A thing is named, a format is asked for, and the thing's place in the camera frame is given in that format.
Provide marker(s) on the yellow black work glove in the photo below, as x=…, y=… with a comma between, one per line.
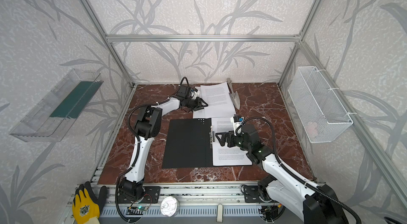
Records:
x=86, y=206

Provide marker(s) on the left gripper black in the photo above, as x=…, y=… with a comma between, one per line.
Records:
x=193, y=103

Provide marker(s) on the black folder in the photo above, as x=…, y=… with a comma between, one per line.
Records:
x=188, y=144

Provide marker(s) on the printed paper sheet bottom stack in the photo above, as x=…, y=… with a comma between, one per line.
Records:
x=198, y=111

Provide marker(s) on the pink object in basket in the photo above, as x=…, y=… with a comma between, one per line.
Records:
x=312, y=130

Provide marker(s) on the round metal can lid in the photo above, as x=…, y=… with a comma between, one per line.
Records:
x=170, y=206

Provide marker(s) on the white wire mesh basket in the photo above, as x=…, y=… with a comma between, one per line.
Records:
x=316, y=101

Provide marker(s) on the green circuit board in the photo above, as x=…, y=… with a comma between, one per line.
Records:
x=137, y=210

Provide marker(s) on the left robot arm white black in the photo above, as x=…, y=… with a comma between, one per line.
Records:
x=144, y=122

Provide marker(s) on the metal lever clip mechanism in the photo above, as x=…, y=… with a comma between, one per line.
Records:
x=212, y=135

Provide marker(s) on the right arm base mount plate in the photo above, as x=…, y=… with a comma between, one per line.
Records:
x=251, y=194

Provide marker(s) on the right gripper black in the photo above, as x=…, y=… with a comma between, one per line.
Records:
x=229, y=138

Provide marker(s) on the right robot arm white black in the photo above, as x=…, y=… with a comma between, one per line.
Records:
x=312, y=203

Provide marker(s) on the clear plastic wall tray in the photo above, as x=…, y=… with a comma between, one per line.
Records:
x=54, y=115

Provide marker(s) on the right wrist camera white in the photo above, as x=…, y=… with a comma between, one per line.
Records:
x=237, y=122

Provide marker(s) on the metal garden trowel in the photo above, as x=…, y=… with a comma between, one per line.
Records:
x=233, y=95

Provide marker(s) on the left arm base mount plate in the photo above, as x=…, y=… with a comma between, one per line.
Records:
x=149, y=195

